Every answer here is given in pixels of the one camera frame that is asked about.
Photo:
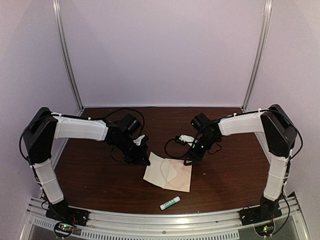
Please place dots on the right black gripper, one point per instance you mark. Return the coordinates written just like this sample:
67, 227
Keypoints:
193, 155

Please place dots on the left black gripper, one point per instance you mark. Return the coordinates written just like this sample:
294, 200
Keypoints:
138, 158

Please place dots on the cream letter paper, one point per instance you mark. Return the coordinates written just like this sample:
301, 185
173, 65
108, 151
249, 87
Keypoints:
157, 172

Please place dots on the beige envelope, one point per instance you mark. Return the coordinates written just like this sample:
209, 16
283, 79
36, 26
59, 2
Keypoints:
176, 175

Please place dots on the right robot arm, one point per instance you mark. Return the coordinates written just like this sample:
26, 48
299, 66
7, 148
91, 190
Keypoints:
280, 134

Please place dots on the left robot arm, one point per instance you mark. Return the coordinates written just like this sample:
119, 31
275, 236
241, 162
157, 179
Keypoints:
46, 127

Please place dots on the green white glue stick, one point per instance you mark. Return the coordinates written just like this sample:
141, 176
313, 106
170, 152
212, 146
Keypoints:
169, 203

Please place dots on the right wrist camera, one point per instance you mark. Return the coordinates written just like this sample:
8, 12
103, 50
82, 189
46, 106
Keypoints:
184, 139

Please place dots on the aluminium front rail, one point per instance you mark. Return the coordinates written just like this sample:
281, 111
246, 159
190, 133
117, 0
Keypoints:
105, 225

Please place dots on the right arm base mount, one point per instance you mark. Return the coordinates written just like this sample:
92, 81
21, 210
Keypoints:
266, 211

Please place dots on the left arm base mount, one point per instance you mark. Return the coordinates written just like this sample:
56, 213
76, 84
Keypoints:
62, 212

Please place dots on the right aluminium frame post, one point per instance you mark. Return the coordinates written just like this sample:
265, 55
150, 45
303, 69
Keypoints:
264, 30

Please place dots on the aluminium frame post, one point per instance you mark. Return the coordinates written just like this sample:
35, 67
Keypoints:
264, 30
65, 54

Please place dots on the left aluminium frame post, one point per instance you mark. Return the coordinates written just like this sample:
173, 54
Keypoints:
65, 54

